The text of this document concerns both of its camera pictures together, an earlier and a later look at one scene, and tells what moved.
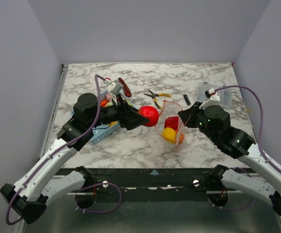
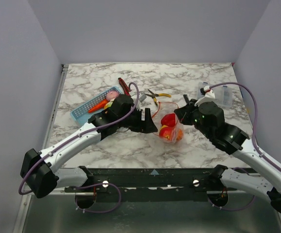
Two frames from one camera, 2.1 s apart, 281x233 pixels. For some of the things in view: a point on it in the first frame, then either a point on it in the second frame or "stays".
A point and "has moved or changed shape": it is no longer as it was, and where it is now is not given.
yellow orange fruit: (169, 133) -> (163, 126)
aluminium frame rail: (20, 227) stays
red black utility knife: (127, 91) stays
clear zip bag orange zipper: (169, 124) has moved or changed shape
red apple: (150, 112) has moved or changed shape
